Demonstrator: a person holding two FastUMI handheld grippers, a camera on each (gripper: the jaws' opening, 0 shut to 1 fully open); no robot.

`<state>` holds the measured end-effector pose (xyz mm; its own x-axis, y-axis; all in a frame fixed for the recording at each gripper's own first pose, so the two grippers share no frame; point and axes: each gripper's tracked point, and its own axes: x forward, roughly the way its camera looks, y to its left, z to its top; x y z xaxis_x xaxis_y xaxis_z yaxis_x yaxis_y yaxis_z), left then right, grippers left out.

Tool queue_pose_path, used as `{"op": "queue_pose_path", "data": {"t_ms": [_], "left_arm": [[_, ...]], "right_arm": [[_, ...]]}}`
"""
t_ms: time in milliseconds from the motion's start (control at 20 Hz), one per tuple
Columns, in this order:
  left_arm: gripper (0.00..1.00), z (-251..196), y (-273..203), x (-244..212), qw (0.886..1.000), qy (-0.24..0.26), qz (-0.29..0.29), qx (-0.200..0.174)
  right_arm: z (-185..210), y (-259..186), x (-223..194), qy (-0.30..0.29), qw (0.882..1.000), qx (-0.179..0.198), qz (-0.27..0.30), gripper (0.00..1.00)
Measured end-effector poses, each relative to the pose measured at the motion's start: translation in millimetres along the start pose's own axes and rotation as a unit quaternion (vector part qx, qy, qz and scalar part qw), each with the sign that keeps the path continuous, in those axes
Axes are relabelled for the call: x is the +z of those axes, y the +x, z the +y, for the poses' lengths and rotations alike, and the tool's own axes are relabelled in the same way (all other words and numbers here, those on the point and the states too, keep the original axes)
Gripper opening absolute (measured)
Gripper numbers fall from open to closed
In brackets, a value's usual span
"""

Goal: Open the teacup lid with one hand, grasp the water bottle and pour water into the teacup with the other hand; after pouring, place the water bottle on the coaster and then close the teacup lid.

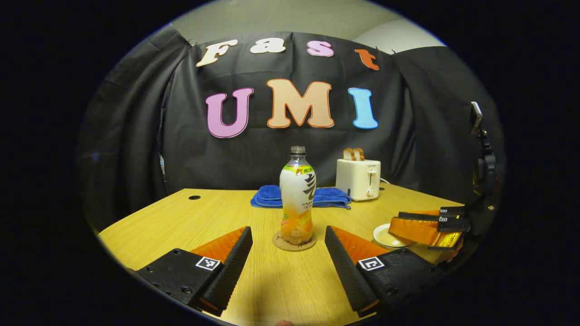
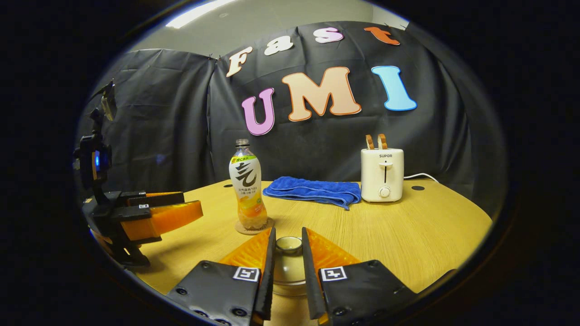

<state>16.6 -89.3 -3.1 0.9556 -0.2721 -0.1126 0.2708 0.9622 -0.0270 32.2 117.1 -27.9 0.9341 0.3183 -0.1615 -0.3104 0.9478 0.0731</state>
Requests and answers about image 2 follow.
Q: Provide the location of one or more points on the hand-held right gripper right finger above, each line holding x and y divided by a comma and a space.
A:
310, 280

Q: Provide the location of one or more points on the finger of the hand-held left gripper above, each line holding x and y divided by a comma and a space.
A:
154, 199
163, 219

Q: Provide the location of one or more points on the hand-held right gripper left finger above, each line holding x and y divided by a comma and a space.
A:
269, 280

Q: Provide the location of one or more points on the cream ceramic teacup lid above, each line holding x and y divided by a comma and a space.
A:
289, 267

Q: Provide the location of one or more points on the round brown coaster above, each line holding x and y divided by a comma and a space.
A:
242, 230

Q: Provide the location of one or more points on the clear plastic water bottle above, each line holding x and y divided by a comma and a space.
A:
247, 181

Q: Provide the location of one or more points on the black backdrop cloth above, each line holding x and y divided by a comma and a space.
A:
163, 113

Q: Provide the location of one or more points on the folded blue towel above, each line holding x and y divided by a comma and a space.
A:
312, 190

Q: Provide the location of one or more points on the white toaster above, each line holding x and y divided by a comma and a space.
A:
383, 176

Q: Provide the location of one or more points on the brown toast slice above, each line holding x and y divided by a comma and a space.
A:
370, 142
383, 141

